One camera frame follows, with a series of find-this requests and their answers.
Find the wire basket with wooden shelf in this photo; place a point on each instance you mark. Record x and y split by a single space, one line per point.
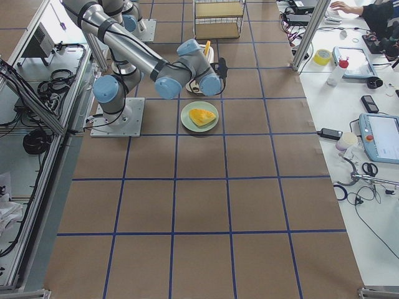
218 19

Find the aluminium frame post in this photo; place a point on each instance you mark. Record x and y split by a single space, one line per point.
309 33

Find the triangular pastry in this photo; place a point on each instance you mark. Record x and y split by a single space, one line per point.
201 117

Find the yellow tape roll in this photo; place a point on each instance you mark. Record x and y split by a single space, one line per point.
322 57

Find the green plate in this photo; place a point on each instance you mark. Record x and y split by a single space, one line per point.
199 105

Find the white toaster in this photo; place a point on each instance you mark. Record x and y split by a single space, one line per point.
193 86

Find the clear bottle red cap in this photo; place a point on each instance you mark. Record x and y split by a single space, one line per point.
338 73

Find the black power adapter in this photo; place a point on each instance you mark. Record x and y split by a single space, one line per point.
330 134

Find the teach pendant tablet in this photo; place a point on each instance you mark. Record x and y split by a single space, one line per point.
379 135
360 66

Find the bread slice in toaster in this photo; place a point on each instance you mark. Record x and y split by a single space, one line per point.
207 46

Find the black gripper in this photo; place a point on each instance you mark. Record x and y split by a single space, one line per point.
194 87

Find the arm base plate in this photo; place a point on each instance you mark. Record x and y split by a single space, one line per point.
146 30
127 124

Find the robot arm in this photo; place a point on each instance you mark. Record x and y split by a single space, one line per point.
169 78
125 12

